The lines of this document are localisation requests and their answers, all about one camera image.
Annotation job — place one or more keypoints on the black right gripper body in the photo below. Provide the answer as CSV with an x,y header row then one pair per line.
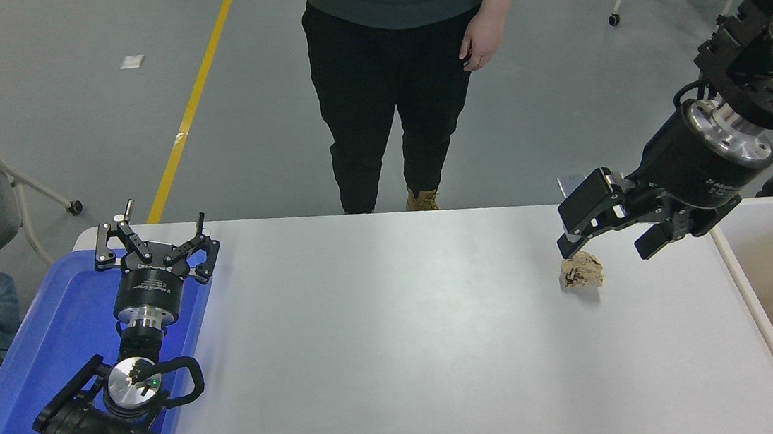
x,y
694,173

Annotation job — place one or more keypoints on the tan paper ball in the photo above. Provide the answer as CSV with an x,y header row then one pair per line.
x,y
583,270

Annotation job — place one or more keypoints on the blue plastic tray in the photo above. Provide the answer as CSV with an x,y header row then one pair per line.
x,y
52,348

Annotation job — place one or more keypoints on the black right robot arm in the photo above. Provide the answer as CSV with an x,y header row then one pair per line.
x,y
740,55

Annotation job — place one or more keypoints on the white paper scrap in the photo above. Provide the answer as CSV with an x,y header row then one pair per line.
x,y
132,61

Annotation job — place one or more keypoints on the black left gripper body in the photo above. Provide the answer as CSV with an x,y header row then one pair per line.
x,y
152,289

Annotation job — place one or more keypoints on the standing person's left hand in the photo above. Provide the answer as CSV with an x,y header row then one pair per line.
x,y
481,41

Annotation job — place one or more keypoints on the white metal chair frame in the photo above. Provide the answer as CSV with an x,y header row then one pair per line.
x,y
74,206

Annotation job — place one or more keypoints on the metal floor plate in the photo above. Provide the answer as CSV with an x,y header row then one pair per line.
x,y
568,185

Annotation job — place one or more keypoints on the standing person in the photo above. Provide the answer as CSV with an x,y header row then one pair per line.
x,y
372,69

